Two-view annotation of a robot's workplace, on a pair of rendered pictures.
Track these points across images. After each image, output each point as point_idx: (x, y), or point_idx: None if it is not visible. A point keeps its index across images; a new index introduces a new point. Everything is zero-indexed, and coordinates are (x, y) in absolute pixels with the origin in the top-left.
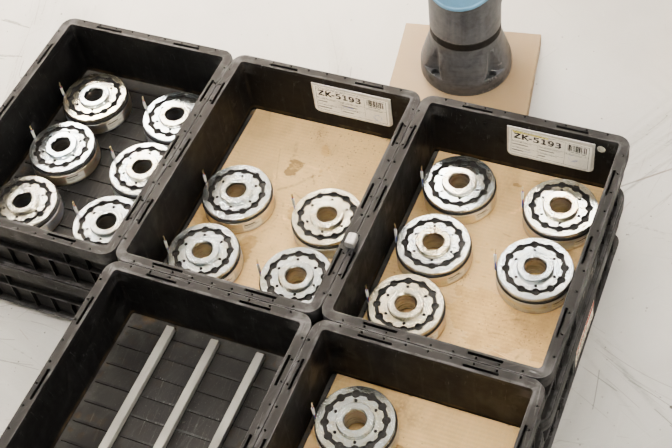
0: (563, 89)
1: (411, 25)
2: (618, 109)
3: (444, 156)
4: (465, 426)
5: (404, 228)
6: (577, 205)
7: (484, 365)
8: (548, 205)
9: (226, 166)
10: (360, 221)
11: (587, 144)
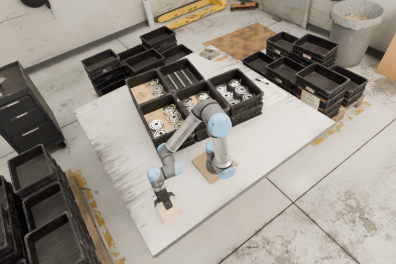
0: (196, 178)
1: (236, 164)
2: (182, 182)
3: None
4: None
5: (180, 115)
6: (158, 135)
7: (146, 102)
8: (162, 132)
9: None
10: (180, 103)
11: None
